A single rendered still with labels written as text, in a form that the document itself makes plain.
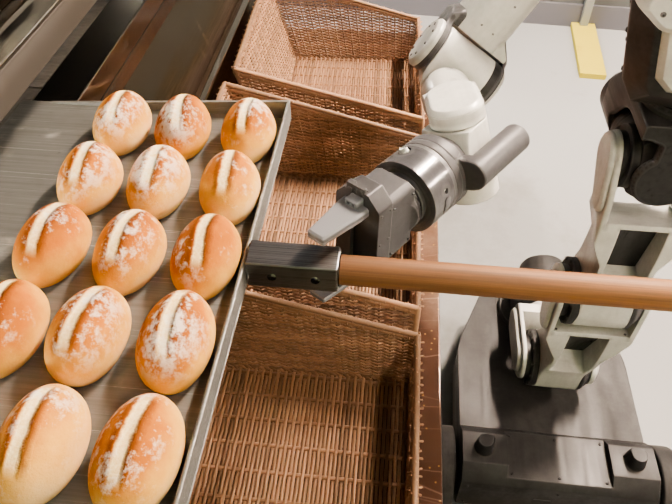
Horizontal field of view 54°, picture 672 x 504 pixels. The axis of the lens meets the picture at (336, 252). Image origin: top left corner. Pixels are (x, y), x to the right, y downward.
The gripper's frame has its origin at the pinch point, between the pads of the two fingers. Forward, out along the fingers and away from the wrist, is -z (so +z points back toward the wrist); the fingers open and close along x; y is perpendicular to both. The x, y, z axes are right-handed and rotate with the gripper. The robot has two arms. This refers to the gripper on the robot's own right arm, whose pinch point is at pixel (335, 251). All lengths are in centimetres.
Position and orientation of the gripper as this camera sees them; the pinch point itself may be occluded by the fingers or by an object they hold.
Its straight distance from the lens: 65.6
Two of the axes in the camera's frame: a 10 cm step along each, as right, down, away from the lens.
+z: 6.6, -5.4, 5.3
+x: 0.0, 7.0, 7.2
